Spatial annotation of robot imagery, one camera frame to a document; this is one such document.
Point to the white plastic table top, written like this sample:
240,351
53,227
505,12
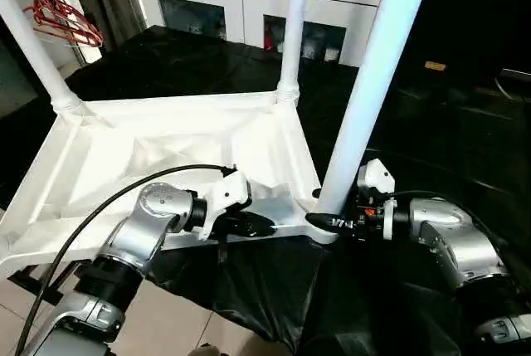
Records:
166,132

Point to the white plastic table leg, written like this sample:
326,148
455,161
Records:
292,28
373,74
37,53

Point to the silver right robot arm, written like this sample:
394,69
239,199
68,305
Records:
456,235

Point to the black mat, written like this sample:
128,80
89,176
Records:
435,144

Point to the small tan label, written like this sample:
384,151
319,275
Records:
435,66

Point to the long dark bar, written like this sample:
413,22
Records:
516,73

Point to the grey curtain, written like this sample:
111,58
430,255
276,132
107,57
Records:
114,3

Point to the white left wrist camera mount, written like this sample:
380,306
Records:
228,194

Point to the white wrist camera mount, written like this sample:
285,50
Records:
379,175
228,194

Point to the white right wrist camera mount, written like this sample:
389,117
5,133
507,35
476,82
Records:
379,175

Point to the black folding stand frame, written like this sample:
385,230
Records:
41,285

